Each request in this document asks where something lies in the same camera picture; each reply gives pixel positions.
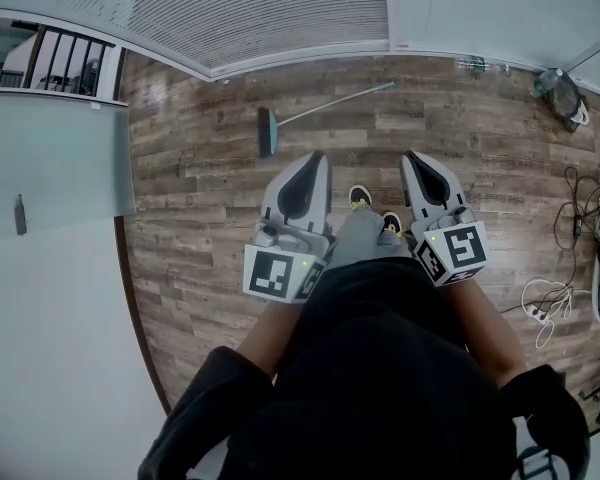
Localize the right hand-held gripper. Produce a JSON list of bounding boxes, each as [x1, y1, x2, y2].
[[399, 151, 490, 288]]

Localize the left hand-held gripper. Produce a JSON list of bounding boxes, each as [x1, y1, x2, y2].
[[243, 150, 334, 304]]

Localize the teal broom with black bristles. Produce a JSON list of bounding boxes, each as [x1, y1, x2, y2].
[[257, 80, 399, 160]]

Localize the person's right forearm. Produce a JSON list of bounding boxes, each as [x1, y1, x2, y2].
[[446, 280, 529, 390]]

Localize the person's left forearm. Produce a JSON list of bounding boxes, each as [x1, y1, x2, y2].
[[236, 297, 306, 385]]

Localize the person's left shoe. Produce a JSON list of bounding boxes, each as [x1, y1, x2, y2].
[[348, 183, 374, 210]]

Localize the person's left leg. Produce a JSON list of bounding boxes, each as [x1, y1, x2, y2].
[[328, 202, 387, 270]]

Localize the person's leg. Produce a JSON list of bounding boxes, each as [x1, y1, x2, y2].
[[328, 202, 387, 270], [377, 230, 412, 262]]

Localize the person's right leg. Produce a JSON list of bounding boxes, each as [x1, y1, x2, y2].
[[377, 230, 412, 262]]

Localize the clear plastic bottle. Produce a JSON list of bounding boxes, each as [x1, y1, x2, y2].
[[456, 54, 487, 75]]

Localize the white power strip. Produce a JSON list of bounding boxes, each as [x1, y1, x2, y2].
[[524, 303, 552, 325]]

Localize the green plastic bottle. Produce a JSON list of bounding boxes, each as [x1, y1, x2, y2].
[[533, 67, 566, 97]]

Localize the black trash bag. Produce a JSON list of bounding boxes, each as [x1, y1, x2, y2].
[[538, 70, 590, 134]]

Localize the person's black shirt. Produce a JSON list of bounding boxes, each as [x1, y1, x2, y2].
[[137, 256, 592, 480]]

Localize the white window blinds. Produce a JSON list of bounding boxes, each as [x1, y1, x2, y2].
[[0, 0, 392, 80]]

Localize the frosted glass door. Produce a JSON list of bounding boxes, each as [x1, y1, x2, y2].
[[0, 87, 138, 243]]

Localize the black metal railing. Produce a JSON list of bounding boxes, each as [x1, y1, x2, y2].
[[0, 20, 119, 101]]

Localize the white cable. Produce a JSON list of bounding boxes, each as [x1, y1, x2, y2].
[[520, 277, 594, 352]]

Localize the black floor cable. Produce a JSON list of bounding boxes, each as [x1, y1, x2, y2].
[[553, 166, 600, 260]]

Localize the dark door handle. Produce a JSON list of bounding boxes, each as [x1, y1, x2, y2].
[[13, 193, 29, 236]]

